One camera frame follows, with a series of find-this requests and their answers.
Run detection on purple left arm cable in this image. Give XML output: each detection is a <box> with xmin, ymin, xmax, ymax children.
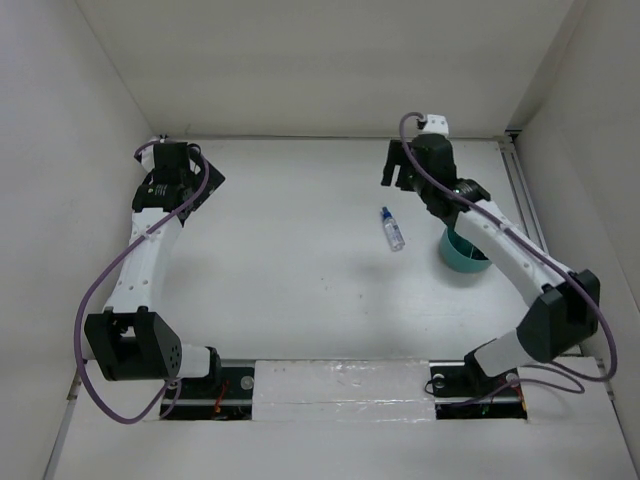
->
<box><xmin>74</xmin><ymin>141</ymin><xmax>211</xmax><ymax>426</ymax></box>

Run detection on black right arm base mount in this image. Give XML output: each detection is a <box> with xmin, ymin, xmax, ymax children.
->
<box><xmin>424</xmin><ymin>360</ymin><xmax>528</xmax><ymax>420</ymax></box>

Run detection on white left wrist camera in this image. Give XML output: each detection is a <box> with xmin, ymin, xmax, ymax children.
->
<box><xmin>134</xmin><ymin>137</ymin><xmax>160</xmax><ymax>173</ymax></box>

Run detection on clear spray bottle blue cap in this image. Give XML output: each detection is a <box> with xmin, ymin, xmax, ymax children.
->
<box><xmin>381</xmin><ymin>207</ymin><xmax>405</xmax><ymax>252</ymax></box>

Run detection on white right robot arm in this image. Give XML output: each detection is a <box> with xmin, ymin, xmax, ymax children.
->
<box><xmin>381</xmin><ymin>134</ymin><xmax>600</xmax><ymax>394</ymax></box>

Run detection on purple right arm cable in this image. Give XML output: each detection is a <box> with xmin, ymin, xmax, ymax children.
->
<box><xmin>398</xmin><ymin>112</ymin><xmax>617</xmax><ymax>406</ymax></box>

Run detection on teal round divided organizer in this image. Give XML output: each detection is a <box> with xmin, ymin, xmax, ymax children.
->
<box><xmin>439</xmin><ymin>227</ymin><xmax>491</xmax><ymax>274</ymax></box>

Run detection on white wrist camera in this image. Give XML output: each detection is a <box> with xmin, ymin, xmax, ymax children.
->
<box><xmin>134</xmin><ymin>137</ymin><xmax>160</xmax><ymax>173</ymax></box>
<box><xmin>417</xmin><ymin>114</ymin><xmax>449</xmax><ymax>137</ymax></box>

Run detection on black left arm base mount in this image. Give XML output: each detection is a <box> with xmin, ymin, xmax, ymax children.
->
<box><xmin>159</xmin><ymin>360</ymin><xmax>256</xmax><ymax>421</ymax></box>

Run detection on aluminium rail at right edge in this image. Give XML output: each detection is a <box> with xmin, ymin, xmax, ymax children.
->
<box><xmin>497</xmin><ymin>130</ymin><xmax>548</xmax><ymax>253</ymax></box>

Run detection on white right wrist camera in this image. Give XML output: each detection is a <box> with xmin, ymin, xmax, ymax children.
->
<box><xmin>417</xmin><ymin>114</ymin><xmax>449</xmax><ymax>137</ymax></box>

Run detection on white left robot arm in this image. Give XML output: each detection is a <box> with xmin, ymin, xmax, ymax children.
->
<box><xmin>84</xmin><ymin>141</ymin><xmax>225</xmax><ymax>397</ymax></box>

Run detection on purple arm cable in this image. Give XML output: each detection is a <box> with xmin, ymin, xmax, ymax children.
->
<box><xmin>398</xmin><ymin>112</ymin><xmax>617</xmax><ymax>406</ymax></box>
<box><xmin>74</xmin><ymin>141</ymin><xmax>211</xmax><ymax>426</ymax></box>

